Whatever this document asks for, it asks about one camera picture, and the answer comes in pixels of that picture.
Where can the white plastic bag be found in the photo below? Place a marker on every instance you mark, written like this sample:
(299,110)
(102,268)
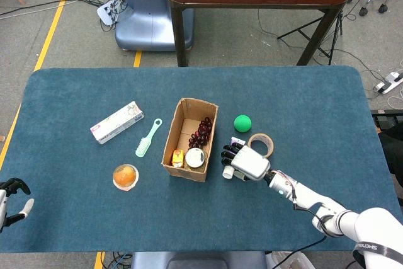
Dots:
(289,261)

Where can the grey blue robot torso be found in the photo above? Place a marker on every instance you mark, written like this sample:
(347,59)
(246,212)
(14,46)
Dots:
(195,261)

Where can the black foot pedal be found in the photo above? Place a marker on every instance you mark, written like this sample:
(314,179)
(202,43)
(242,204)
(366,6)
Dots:
(385,119)

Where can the white power strip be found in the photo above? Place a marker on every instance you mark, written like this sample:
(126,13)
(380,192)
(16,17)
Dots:
(388,81)

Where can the purple white tube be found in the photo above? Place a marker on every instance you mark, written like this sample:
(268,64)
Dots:
(228,173)

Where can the round white lidded jar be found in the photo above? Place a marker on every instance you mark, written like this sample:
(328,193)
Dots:
(194,158)

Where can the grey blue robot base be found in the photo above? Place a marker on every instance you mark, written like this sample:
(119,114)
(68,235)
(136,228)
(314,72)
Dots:
(148,23)

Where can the small yellow package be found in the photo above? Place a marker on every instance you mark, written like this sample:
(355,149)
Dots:
(178,158)

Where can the teal felt table cover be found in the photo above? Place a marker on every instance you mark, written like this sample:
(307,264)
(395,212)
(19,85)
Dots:
(201,218)

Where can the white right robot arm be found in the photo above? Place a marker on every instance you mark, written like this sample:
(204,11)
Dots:
(315,196)

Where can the dark red grape bunch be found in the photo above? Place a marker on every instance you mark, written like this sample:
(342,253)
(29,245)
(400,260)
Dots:
(201,133)

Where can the black tripod stand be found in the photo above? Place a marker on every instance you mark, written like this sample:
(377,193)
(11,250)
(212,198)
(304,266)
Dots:
(315,45)

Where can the yellow packing tape roll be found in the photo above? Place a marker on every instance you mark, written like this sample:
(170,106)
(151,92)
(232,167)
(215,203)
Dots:
(270,147)

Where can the green foam ball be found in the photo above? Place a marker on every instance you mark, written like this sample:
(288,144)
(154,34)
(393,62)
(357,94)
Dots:
(242,123)

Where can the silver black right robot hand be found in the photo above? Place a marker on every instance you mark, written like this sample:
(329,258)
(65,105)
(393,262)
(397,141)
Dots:
(252,163)

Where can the open brown cardboard box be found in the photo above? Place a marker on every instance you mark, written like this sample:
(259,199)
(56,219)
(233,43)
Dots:
(185,173)

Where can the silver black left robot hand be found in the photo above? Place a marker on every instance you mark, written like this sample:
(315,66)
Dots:
(4,199)

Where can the orange fruit jelly cup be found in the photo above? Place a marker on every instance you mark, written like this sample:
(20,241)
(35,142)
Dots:
(125,177)

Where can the white toothpaste carton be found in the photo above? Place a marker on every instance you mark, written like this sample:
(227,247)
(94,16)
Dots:
(116,123)

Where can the light green brush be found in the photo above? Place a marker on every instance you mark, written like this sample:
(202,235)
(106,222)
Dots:
(143,147)

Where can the white power adapter block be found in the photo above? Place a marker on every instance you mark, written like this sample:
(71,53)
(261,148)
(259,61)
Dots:
(105,14)

